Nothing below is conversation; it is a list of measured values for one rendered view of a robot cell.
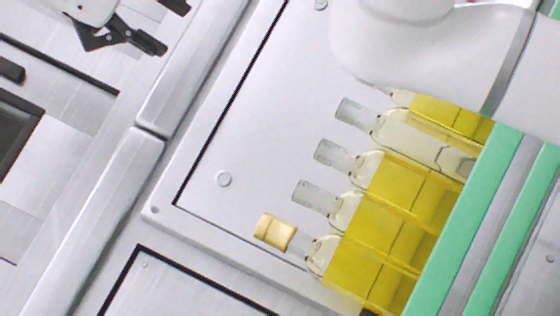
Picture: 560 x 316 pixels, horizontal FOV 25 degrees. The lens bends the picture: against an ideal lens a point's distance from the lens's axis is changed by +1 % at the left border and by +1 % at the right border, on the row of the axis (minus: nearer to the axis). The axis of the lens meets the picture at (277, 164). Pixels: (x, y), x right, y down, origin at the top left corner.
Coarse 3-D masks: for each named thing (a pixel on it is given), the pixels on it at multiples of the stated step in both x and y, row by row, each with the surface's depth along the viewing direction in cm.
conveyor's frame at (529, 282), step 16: (544, 224) 136; (544, 240) 136; (528, 256) 135; (544, 256) 135; (528, 272) 134; (544, 272) 135; (512, 288) 134; (528, 288) 134; (544, 288) 134; (512, 304) 133; (528, 304) 133; (544, 304) 133
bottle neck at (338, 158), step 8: (320, 144) 153; (328, 144) 153; (320, 152) 153; (328, 152) 153; (336, 152) 153; (344, 152) 153; (352, 152) 154; (320, 160) 154; (328, 160) 153; (336, 160) 153; (344, 160) 153; (352, 160) 153; (336, 168) 153; (344, 168) 153
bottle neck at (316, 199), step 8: (304, 184) 152; (312, 184) 153; (296, 192) 152; (304, 192) 152; (312, 192) 151; (320, 192) 152; (328, 192) 152; (296, 200) 152; (304, 200) 152; (312, 200) 151; (320, 200) 151; (328, 200) 151; (312, 208) 152; (320, 208) 151; (328, 208) 151
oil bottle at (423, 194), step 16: (368, 160) 151; (384, 160) 151; (400, 160) 151; (352, 176) 152; (368, 176) 151; (384, 176) 151; (400, 176) 151; (416, 176) 151; (432, 176) 151; (368, 192) 151; (384, 192) 150; (400, 192) 150; (416, 192) 150; (432, 192) 150; (448, 192) 150; (400, 208) 150; (416, 208) 150; (432, 208) 150; (448, 208) 150; (432, 224) 150
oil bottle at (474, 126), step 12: (396, 96) 155; (408, 96) 154; (420, 96) 154; (408, 108) 154; (420, 108) 154; (432, 108) 154; (444, 108) 154; (456, 108) 154; (444, 120) 153; (456, 120) 153; (468, 120) 153; (480, 120) 153; (492, 120) 153; (468, 132) 153; (480, 132) 153
